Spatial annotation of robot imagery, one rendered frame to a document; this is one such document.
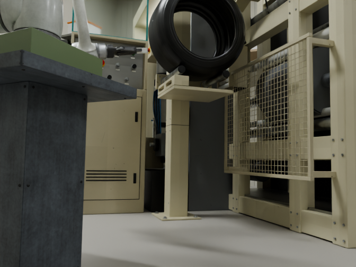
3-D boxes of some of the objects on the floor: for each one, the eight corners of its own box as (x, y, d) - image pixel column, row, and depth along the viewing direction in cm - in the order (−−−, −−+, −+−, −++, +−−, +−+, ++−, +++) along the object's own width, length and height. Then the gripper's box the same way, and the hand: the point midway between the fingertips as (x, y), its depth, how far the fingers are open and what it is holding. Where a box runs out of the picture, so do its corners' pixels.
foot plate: (151, 214, 241) (151, 211, 241) (187, 213, 249) (187, 210, 249) (161, 221, 215) (161, 217, 215) (201, 219, 224) (201, 215, 224)
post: (163, 215, 236) (170, -125, 255) (181, 214, 240) (187, -120, 259) (168, 219, 224) (175, -140, 243) (187, 217, 228) (193, -134, 247)
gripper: (106, 41, 186) (149, 40, 194) (104, 48, 199) (144, 47, 206) (108, 54, 186) (150, 53, 194) (105, 61, 198) (145, 59, 206)
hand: (141, 50), depth 199 cm, fingers closed
